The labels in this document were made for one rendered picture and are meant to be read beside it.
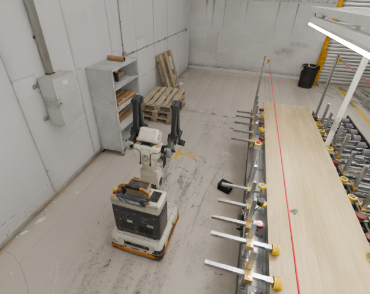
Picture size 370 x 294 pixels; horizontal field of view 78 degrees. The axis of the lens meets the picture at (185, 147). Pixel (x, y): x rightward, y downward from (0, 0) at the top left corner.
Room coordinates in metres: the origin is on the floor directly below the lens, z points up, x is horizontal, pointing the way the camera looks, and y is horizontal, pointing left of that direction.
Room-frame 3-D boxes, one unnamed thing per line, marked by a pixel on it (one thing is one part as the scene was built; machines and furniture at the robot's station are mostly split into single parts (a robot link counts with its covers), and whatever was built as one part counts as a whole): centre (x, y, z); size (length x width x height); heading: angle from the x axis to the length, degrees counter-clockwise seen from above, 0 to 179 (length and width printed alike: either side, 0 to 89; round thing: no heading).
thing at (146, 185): (1.67, 0.45, 0.87); 0.23 x 0.15 x 0.11; 75
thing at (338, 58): (3.79, -2.37, 1.25); 0.15 x 0.08 x 1.10; 166
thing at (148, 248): (1.46, 0.49, 0.23); 0.41 x 0.02 x 0.08; 75
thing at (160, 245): (1.78, 0.42, 0.16); 0.67 x 0.64 x 0.25; 165
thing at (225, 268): (0.83, -0.41, 0.95); 0.50 x 0.04 x 0.04; 76
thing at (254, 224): (1.10, -0.54, 0.91); 0.04 x 0.04 x 0.48; 76
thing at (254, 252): (0.86, -0.48, 0.94); 0.04 x 0.04 x 0.48; 76
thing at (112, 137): (3.88, 1.24, 0.78); 0.90 x 0.45 x 1.55; 166
